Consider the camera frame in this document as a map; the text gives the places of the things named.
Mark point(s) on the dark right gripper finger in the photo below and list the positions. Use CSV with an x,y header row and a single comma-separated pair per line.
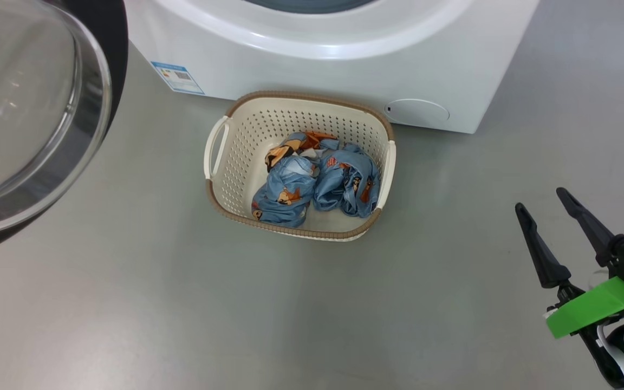
x,y
588,227
545,260

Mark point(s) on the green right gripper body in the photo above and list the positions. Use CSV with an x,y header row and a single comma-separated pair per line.
x,y
588,311

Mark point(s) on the blue garment with orange print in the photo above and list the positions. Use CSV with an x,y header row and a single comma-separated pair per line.
x,y
344,184

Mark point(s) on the blue garment with white lining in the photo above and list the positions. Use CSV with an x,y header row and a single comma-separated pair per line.
x,y
285,195

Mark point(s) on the black glass washing machine door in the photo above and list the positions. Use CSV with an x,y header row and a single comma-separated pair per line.
x,y
19,108

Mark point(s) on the white front-load washing machine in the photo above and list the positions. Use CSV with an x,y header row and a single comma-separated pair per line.
x,y
453,65

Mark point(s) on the cream perforated laundry basket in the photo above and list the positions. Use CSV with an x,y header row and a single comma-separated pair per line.
x,y
241,157

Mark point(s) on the grey rubber door gasket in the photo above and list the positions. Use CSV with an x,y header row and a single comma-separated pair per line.
x,y
312,4

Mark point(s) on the round white filter cover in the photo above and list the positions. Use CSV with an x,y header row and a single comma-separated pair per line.
x,y
417,111

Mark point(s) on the blue energy label sticker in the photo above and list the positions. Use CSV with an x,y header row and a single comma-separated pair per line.
x,y
177,78

